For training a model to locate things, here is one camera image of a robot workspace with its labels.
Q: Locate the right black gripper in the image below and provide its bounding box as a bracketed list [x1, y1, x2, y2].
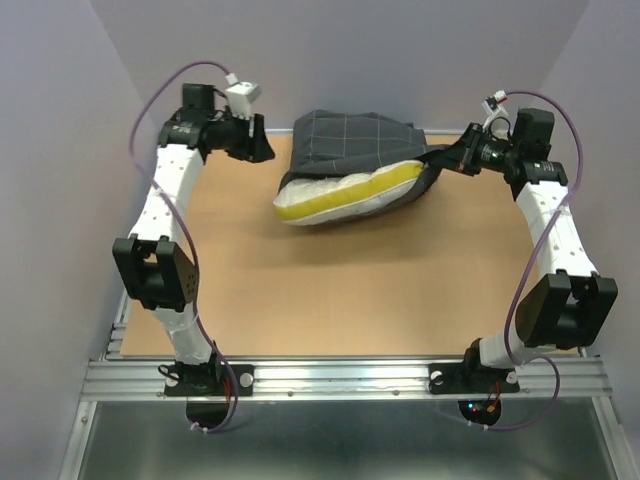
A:
[429, 122, 521, 176]

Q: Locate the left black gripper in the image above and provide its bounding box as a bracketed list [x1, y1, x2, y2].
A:
[209, 105, 278, 163]

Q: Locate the dark grey checked pillowcase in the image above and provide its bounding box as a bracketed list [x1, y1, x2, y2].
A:
[277, 109, 448, 222]

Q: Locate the white pillow yellow edge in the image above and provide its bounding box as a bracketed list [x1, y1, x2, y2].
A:
[273, 160, 427, 226]

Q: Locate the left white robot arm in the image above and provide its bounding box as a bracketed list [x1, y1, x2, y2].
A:
[112, 80, 275, 396]

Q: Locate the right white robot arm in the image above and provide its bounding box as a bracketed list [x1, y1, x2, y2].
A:
[459, 108, 618, 390]

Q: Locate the metal front panel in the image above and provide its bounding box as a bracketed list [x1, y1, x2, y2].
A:
[60, 398, 639, 479]

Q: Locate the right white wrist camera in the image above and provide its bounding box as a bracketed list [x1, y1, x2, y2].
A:
[482, 90, 511, 139]

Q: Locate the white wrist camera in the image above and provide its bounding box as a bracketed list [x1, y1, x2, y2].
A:
[482, 90, 511, 139]
[224, 73, 261, 120]

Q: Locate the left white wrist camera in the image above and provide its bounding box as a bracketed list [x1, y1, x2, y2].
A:
[224, 73, 261, 120]

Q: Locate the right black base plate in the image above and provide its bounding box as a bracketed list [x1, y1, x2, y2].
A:
[428, 362, 520, 396]

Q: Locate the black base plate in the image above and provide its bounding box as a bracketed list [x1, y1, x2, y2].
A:
[428, 362, 520, 396]
[157, 362, 231, 397]

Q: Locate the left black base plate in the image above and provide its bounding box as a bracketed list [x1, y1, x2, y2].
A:
[157, 362, 231, 397]

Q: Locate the aluminium frame rail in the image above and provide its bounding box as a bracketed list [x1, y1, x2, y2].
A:
[82, 130, 614, 401]

